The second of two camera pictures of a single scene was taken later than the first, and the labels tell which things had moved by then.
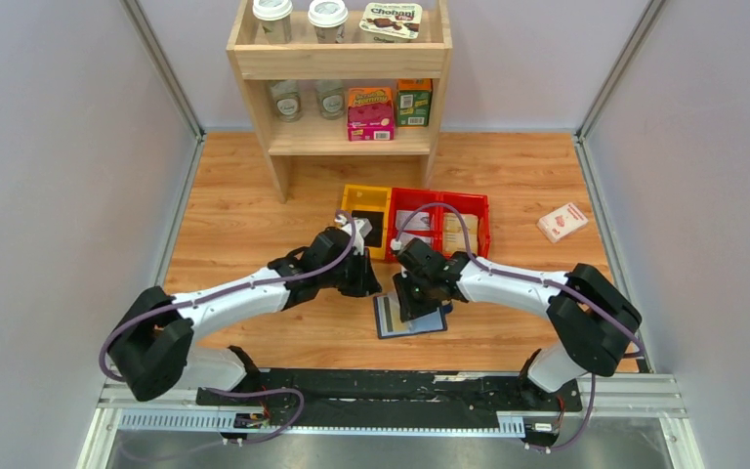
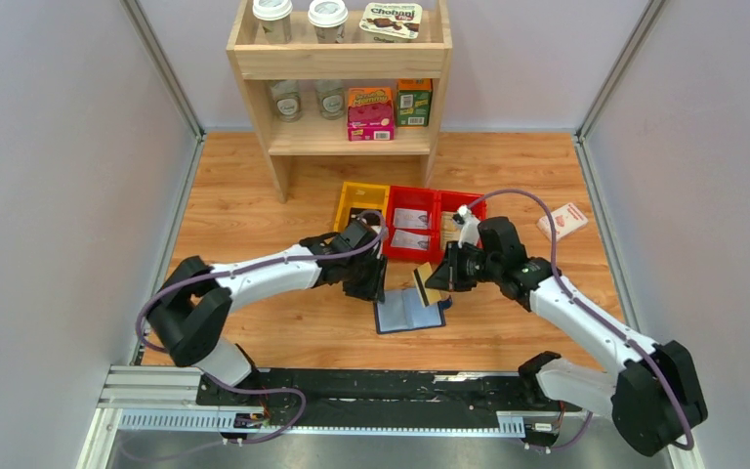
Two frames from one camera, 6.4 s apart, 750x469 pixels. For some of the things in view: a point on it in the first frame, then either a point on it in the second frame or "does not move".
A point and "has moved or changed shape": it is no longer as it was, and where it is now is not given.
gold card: (390, 315) has moved or changed shape
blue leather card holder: (389, 322) does not move
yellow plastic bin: (371, 198) does not move
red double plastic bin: (438, 225) does not move
